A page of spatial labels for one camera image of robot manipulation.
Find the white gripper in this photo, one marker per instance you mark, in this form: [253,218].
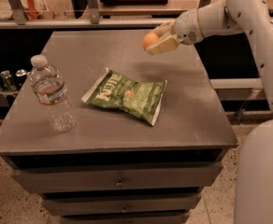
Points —
[186,29]

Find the orange fruit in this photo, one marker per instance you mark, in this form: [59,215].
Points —
[149,39]

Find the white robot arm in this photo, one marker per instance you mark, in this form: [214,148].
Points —
[254,186]

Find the green kettle chip bag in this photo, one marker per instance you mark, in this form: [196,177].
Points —
[116,91]

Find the white and orange bag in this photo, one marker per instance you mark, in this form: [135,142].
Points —
[31,9]

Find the grey drawer cabinet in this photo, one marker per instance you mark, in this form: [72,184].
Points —
[192,126]

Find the clear plastic water bottle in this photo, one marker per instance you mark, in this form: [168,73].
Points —
[52,93]

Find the right soda can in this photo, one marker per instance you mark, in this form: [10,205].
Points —
[21,76]

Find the middle soda can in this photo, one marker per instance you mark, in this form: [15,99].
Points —
[8,80]

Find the top grey drawer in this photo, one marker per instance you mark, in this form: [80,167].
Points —
[116,177]

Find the grey drawer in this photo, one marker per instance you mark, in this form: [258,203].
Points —
[122,204]
[176,217]
[116,177]

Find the middle grey drawer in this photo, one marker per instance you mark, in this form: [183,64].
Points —
[122,204]

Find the bottom grey drawer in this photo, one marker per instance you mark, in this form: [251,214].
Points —
[176,217]

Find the metal shelf rail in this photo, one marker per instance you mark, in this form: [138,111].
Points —
[85,24]

